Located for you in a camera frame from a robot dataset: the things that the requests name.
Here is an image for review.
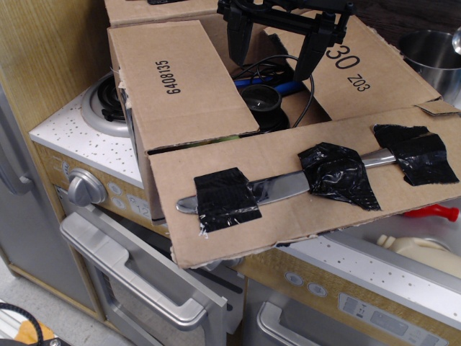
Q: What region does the black cable in box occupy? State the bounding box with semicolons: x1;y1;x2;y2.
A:
232;54;315;129

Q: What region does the silver oven knob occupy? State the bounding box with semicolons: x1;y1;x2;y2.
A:
68;168;107;207

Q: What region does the black tape patch middle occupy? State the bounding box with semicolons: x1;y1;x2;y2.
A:
298;142;380;211

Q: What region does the silver toy stove burner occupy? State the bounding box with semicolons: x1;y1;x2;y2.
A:
81;73;130;138

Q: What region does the blue handled tool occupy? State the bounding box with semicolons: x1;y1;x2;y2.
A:
233;78;303;96

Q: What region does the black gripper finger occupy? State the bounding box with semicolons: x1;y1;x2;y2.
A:
227;13;253;66
294;32;331;81

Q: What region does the black round lens object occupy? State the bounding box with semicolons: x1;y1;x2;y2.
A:
241;84;289;133

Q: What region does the silver toy oven door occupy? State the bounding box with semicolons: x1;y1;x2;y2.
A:
61;212;227;345

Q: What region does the stainless steel pot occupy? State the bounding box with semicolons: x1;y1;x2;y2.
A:
398;30;460;105

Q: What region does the black tape patch left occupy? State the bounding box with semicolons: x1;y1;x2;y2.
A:
194;167;261;234

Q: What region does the silver toy dishwasher door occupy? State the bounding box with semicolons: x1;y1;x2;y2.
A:
244;279;451;346

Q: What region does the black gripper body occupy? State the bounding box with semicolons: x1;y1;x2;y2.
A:
218;1;357;44

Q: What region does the large brown cardboard box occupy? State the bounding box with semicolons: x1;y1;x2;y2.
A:
105;1;460;268

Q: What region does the black braided cable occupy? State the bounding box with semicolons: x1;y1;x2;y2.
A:
0;302;45;344

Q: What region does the black tape patch right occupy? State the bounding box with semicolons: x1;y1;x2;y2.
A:
372;124;459;186

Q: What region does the cream toy milk jug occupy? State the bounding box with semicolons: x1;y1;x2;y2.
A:
376;234;460;278

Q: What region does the black tape patch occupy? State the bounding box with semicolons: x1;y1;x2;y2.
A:
194;167;261;234
372;124;459;186
298;142;380;211

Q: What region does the grey toy fridge door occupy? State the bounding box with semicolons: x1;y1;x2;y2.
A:
1;81;95;312

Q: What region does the wooden toy kitchen unit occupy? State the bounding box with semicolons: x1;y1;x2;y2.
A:
0;0;461;346

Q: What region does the silver butter knife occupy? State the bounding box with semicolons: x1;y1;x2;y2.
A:
175;148;398;214

